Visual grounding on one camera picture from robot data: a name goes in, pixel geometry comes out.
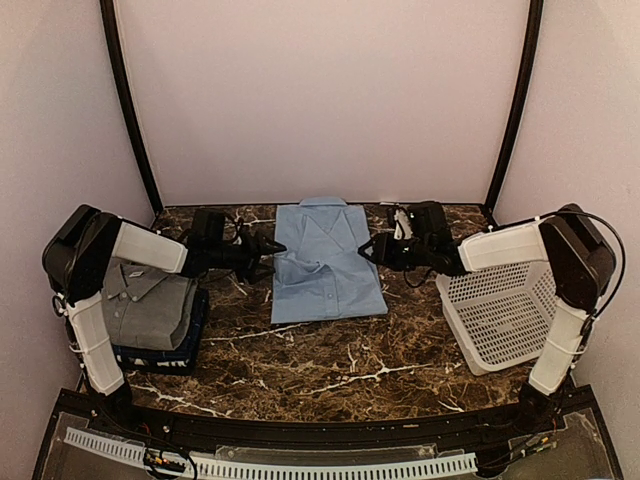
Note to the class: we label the black left frame post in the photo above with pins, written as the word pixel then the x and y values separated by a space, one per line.
pixel 119 72

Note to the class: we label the black frame post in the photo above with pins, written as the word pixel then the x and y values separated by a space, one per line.
pixel 525 69
pixel 119 72

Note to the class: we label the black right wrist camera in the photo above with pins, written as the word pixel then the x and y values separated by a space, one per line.
pixel 424 221

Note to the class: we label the black right frame post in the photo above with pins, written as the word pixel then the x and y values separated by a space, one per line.
pixel 525 69

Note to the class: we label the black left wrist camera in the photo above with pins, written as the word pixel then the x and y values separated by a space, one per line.
pixel 208 228

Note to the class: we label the folded navy plaid shirt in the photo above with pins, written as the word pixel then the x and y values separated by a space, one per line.
pixel 191 342

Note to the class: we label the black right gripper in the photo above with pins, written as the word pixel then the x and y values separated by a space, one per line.
pixel 382 253

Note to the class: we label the folded grey button shirt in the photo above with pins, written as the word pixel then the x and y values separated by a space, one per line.
pixel 146 308

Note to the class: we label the folded black printed shirt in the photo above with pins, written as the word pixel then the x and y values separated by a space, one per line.
pixel 180 367

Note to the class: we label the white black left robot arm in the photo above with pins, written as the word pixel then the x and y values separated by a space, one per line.
pixel 76 262

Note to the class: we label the white slotted cable duct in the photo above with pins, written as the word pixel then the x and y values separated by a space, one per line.
pixel 250 463

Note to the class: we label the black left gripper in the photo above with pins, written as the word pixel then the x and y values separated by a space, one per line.
pixel 254 251

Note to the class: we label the light blue long sleeve shirt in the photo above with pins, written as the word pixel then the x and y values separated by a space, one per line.
pixel 321 276

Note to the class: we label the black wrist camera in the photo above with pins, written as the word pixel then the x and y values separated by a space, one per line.
pixel 424 221
pixel 208 228

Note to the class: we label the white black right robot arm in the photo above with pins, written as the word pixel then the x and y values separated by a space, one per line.
pixel 568 239

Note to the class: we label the white plastic mesh basket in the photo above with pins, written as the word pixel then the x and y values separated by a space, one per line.
pixel 504 316

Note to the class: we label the black front rail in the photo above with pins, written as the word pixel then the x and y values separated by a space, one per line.
pixel 482 428

